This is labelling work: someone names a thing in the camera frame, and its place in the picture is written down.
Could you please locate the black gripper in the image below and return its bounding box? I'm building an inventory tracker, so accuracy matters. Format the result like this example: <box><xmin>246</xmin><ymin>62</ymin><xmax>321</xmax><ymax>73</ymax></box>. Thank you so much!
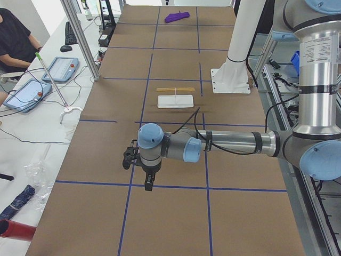
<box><xmin>142</xmin><ymin>163</ymin><xmax>161</xmax><ymax>191</ymax></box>

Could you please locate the purple towel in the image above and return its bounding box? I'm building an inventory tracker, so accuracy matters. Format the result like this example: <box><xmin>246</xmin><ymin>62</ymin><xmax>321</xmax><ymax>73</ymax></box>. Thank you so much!
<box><xmin>164</xmin><ymin>12</ymin><xmax>190</xmax><ymax>23</ymax></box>

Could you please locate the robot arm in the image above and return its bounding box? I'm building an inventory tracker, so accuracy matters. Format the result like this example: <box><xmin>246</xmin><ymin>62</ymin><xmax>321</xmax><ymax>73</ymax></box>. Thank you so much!
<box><xmin>136</xmin><ymin>1</ymin><xmax>340</xmax><ymax>191</ymax></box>

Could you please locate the white wooden towel rack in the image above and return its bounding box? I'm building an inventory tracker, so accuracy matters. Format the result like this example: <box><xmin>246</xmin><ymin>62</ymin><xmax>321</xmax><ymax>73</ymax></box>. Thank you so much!
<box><xmin>156</xmin><ymin>87</ymin><xmax>196</xmax><ymax>109</ymax></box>

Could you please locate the clear plastic bag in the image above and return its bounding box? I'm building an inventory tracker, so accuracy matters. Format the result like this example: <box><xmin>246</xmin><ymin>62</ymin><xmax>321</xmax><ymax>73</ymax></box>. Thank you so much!
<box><xmin>24</xmin><ymin>144</ymin><xmax>54</xmax><ymax>213</ymax></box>

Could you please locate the folded blue umbrella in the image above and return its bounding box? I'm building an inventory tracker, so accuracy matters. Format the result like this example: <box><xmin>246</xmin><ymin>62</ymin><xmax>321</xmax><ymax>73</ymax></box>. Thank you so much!
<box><xmin>1</xmin><ymin>185</ymin><xmax>35</xmax><ymax>220</ymax></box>

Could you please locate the far blue teach pendant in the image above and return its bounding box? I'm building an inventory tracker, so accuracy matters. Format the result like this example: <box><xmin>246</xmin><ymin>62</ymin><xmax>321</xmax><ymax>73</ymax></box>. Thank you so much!
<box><xmin>48</xmin><ymin>57</ymin><xmax>79</xmax><ymax>83</ymax></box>

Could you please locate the blue teach pendant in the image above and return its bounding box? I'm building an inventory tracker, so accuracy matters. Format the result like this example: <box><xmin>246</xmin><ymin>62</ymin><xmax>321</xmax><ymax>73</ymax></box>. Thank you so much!
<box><xmin>48</xmin><ymin>57</ymin><xmax>79</xmax><ymax>83</ymax></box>
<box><xmin>3</xmin><ymin>79</ymin><xmax>52</xmax><ymax>113</ymax></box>

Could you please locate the red cylinder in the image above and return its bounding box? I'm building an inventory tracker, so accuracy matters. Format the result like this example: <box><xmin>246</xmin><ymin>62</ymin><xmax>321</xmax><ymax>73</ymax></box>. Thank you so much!
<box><xmin>1</xmin><ymin>220</ymin><xmax>36</xmax><ymax>242</ymax></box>

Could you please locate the near blue teach pendant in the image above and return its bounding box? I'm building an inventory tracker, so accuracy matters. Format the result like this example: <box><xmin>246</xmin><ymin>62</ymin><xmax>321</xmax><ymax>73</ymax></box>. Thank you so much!
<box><xmin>3</xmin><ymin>79</ymin><xmax>52</xmax><ymax>113</ymax></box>

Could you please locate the black power adapter box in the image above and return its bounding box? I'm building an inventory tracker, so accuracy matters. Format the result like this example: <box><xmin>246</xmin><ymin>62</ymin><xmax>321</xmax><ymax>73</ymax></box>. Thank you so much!
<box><xmin>98</xmin><ymin>34</ymin><xmax>109</xmax><ymax>47</ymax></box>

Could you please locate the black computer mouse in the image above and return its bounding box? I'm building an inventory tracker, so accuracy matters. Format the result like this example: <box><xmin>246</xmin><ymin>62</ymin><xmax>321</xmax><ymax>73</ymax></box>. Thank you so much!
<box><xmin>60</xmin><ymin>45</ymin><xmax>72</xmax><ymax>52</ymax></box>

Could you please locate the black keyboard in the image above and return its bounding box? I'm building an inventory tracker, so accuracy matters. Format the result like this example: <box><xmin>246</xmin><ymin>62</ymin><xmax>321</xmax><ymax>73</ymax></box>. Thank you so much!
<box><xmin>64</xmin><ymin>21</ymin><xmax>77</xmax><ymax>45</ymax></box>

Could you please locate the clear bottle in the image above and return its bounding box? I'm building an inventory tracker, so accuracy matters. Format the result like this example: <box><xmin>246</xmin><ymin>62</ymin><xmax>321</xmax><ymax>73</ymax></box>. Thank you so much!
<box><xmin>81</xmin><ymin>0</ymin><xmax>93</xmax><ymax>21</ymax></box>

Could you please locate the person in black shirt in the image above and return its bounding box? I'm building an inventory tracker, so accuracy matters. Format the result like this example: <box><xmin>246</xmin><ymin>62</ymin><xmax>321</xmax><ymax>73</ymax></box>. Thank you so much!
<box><xmin>0</xmin><ymin>7</ymin><xmax>43</xmax><ymax>107</ymax></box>

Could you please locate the blue plastic bin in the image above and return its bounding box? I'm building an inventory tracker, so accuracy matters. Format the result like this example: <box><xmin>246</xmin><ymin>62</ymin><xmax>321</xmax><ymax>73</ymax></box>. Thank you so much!
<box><xmin>290</xmin><ymin>51</ymin><xmax>300</xmax><ymax>76</ymax></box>

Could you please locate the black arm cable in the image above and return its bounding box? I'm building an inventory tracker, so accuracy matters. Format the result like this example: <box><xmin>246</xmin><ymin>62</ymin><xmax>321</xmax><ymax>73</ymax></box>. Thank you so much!
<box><xmin>170</xmin><ymin>106</ymin><xmax>294</xmax><ymax>155</ymax></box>

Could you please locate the grabber stick green handle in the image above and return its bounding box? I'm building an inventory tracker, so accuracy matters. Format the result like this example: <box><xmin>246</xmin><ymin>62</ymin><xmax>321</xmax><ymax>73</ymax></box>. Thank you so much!
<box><xmin>35</xmin><ymin>52</ymin><xmax>83</xmax><ymax>124</ymax></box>

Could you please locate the white camera mast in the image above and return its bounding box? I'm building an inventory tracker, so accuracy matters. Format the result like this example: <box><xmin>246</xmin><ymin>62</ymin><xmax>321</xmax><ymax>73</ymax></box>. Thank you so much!
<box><xmin>211</xmin><ymin>0</ymin><xmax>266</xmax><ymax>94</ymax></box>

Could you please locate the aluminium frame post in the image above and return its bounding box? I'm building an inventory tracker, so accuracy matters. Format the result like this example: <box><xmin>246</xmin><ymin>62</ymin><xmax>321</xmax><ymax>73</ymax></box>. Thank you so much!
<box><xmin>60</xmin><ymin>0</ymin><xmax>100</xmax><ymax>81</ymax></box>

